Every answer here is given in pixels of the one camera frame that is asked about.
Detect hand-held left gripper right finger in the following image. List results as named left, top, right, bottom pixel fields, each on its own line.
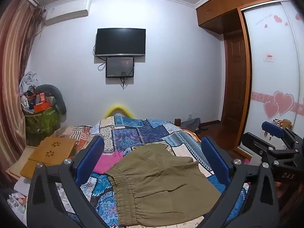
left=201, top=136, right=281, bottom=228

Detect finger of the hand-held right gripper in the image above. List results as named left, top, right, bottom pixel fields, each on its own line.
left=261, top=121, right=304, bottom=149
left=242, top=132, right=300, bottom=163

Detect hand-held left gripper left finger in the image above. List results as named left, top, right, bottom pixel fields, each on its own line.
left=26, top=136, right=110, bottom=228

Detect olive green pants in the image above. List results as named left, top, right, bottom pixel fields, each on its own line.
left=106, top=143, right=222, bottom=227

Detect pink cloth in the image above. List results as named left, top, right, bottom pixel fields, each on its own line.
left=93, top=151, right=124, bottom=174

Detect wooden lap table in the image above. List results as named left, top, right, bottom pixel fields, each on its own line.
left=28, top=136, right=77, bottom=166

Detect grey bag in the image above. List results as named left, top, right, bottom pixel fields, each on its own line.
left=182, top=118, right=201, bottom=131

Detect blue patchwork quilt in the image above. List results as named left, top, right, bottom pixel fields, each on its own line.
left=60, top=115, right=247, bottom=228

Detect yellow curved object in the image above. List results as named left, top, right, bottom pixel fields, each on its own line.
left=106, top=103, right=135, bottom=119

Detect green storage bag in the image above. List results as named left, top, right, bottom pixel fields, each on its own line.
left=25, top=109, right=61, bottom=145

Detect brown wooden door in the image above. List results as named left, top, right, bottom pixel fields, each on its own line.
left=223, top=34, right=249, bottom=124

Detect wooden board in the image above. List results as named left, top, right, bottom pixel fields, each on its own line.
left=20, top=159, right=48, bottom=178

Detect grey neck pillow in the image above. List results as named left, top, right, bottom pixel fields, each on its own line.
left=36, top=84, right=67, bottom=114

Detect orange box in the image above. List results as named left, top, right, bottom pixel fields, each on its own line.
left=33, top=101, right=52, bottom=113

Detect grey clothes pile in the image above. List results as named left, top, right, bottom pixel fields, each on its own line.
left=19, top=71, right=40, bottom=93

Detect striped brown curtain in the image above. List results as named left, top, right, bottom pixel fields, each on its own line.
left=0, top=0, right=45, bottom=178

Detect wooden overhead cabinet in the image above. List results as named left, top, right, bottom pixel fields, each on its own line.
left=196, top=0, right=288, bottom=32

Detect white air conditioner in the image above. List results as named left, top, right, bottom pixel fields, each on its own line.
left=44, top=0, right=92, bottom=25

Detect small black wall monitor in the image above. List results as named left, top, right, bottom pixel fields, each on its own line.
left=106, top=56, right=135, bottom=78

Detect black wall television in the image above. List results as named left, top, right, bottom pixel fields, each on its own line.
left=94, top=28, right=146, bottom=57

